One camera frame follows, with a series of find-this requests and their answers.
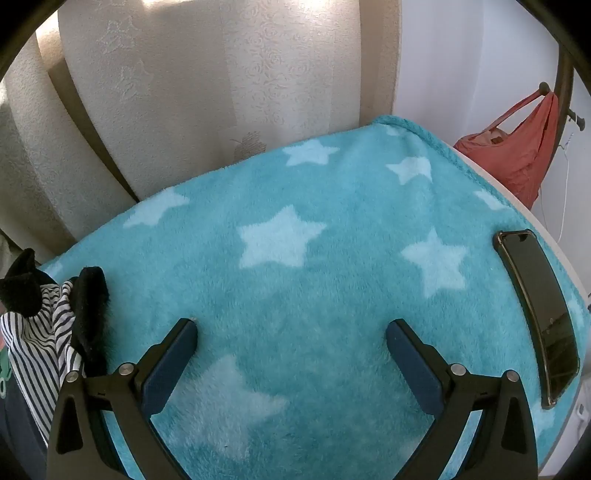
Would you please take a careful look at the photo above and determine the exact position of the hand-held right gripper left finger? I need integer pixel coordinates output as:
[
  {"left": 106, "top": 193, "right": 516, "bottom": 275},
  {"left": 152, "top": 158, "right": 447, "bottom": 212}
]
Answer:
[{"left": 46, "top": 318, "right": 199, "bottom": 480}]

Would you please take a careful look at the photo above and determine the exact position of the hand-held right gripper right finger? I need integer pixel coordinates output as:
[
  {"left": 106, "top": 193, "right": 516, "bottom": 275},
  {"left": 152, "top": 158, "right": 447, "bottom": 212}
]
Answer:
[{"left": 385, "top": 318, "right": 539, "bottom": 480}]

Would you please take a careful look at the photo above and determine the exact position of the black white striped garment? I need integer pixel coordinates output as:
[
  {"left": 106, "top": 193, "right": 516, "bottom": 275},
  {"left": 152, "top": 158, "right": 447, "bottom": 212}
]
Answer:
[{"left": 0, "top": 279, "right": 88, "bottom": 445}]

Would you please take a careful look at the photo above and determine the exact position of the turquoise star fleece blanket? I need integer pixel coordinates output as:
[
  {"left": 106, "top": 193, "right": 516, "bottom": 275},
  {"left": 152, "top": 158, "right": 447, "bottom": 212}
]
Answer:
[{"left": 39, "top": 114, "right": 591, "bottom": 480}]

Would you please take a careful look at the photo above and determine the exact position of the black smartphone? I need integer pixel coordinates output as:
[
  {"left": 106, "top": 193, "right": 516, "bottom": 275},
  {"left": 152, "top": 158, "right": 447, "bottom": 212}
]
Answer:
[{"left": 493, "top": 229, "right": 581, "bottom": 409}]

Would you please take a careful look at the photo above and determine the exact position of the dark navy cloth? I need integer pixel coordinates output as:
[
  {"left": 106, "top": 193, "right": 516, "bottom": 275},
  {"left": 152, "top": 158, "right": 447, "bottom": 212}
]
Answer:
[{"left": 0, "top": 392, "right": 49, "bottom": 480}]

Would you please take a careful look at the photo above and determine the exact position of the red fabric bag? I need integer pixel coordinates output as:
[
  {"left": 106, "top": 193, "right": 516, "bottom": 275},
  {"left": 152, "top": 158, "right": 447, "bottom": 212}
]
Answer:
[{"left": 454, "top": 90, "right": 560, "bottom": 209}]

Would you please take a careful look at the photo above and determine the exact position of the beige patterned curtain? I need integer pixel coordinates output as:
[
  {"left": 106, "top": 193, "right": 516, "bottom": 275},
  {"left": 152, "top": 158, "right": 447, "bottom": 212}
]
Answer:
[{"left": 0, "top": 0, "right": 403, "bottom": 265}]

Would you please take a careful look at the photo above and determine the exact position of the brown metal coat stand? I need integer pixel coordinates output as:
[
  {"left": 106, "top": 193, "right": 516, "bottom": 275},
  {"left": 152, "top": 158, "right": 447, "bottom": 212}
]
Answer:
[{"left": 538, "top": 41, "right": 583, "bottom": 139}]

